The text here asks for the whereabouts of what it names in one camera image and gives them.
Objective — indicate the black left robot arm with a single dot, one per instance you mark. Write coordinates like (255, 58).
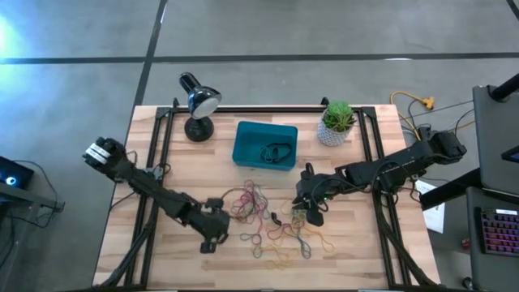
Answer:
(154, 190)

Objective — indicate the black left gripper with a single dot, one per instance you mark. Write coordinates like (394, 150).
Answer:
(211, 225)

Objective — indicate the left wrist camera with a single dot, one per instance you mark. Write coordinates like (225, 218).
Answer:
(214, 204)

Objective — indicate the black power strip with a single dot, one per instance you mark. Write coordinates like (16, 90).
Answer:
(425, 131)

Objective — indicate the succulent in white patterned pot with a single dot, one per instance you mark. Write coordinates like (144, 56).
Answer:
(336, 117)

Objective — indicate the black metal stand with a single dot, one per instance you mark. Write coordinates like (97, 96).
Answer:
(32, 198)

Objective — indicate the black monitor pole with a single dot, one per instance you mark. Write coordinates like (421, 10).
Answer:
(504, 90)

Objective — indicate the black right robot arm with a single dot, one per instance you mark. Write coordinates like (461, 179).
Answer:
(405, 162)

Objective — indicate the black aluminium table frame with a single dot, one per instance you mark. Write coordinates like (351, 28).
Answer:
(263, 109)

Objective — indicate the white paper sheet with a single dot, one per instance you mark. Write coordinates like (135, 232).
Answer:
(434, 217)

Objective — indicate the blue plastic bin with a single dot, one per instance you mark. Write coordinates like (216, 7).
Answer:
(251, 138)

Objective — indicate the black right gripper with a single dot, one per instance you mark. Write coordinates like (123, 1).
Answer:
(316, 190)

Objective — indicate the small red object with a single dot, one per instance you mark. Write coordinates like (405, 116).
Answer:
(466, 244)

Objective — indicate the computer desk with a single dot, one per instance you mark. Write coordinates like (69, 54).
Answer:
(494, 134)

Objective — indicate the computer keyboard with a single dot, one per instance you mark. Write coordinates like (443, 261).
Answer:
(500, 233)

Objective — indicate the black box with blue light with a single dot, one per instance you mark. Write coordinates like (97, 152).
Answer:
(20, 172)

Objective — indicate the black desk lamp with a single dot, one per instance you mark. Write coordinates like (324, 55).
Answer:
(200, 101)

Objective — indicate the green rubber band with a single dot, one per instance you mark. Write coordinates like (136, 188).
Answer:
(239, 217)

